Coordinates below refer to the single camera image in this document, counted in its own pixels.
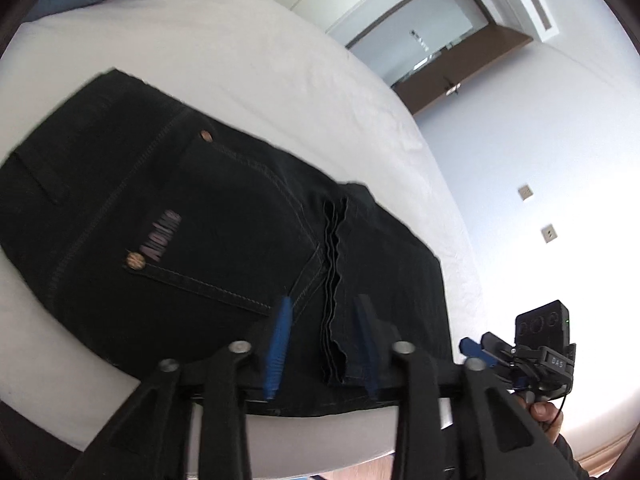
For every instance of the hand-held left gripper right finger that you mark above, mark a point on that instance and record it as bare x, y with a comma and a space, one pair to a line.
367, 347

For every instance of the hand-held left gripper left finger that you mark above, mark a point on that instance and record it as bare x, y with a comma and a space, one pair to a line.
277, 345

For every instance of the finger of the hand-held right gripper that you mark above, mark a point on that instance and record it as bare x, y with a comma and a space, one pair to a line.
496, 342
471, 346

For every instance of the black pants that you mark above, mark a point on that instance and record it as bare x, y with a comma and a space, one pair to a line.
200, 240

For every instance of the person's right forearm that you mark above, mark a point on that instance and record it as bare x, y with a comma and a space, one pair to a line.
570, 460

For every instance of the person's right hand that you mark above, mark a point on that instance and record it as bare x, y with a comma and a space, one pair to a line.
544, 412

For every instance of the white bed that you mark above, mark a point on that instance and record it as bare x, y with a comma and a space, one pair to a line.
250, 70

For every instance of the brown door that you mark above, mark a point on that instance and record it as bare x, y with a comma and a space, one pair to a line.
475, 65

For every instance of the beige wall switch plate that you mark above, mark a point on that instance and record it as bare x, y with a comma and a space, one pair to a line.
548, 233
525, 191

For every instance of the wall control panel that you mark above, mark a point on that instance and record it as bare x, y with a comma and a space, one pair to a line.
421, 40

